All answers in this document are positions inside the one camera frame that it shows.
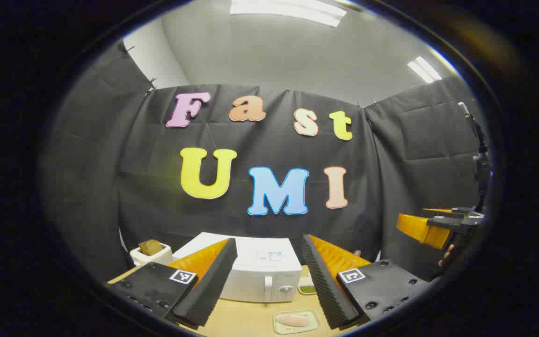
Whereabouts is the brown bread slice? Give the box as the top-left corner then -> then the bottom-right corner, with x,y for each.
138,239 -> 163,256

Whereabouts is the white rectangular tray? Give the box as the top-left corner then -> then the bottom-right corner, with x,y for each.
273,309 -> 321,335

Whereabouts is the white divided dish with beans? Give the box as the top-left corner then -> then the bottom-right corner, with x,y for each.
298,276 -> 318,296

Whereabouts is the crumb-coated round bun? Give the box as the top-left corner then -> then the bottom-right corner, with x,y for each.
277,314 -> 308,327

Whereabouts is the white toaster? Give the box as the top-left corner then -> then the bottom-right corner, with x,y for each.
130,243 -> 174,267

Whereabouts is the white microwave oven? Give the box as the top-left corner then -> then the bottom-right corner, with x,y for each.
172,232 -> 303,303

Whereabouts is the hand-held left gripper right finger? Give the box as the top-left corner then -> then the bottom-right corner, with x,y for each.
301,234 -> 431,330

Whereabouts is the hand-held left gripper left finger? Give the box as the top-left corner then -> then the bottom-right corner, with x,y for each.
108,238 -> 238,328

